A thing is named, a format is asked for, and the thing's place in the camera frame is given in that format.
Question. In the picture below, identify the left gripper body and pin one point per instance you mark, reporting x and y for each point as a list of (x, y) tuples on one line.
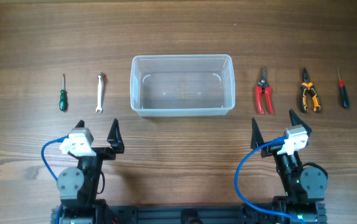
[(102, 154)]

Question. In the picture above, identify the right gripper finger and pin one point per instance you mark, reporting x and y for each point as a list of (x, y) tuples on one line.
[(256, 138), (295, 120)]

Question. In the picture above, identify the silver combination wrench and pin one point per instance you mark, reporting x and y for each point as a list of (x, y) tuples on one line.
[(100, 93)]

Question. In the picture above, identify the green handled screwdriver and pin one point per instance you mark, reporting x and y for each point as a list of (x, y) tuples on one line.
[(63, 105)]

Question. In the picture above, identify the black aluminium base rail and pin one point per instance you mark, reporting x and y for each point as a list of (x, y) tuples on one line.
[(155, 215)]

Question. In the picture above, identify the red black awl screwdriver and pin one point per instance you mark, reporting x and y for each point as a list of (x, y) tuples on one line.
[(343, 94)]

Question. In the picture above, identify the orange black needle-nose pliers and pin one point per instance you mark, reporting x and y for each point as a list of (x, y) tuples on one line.
[(307, 87)]

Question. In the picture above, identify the clear plastic container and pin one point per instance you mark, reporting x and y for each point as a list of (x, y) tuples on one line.
[(182, 85)]

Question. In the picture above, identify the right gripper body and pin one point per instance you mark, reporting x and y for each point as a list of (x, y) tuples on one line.
[(283, 163)]

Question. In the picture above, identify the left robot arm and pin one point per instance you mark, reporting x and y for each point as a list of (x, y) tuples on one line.
[(78, 186)]

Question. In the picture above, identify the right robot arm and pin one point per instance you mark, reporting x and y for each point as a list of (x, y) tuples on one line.
[(304, 183)]

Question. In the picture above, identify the red handled cutters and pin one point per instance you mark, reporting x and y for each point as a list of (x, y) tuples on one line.
[(263, 88)]

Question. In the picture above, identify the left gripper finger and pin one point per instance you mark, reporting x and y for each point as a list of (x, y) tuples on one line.
[(80, 124), (114, 138)]

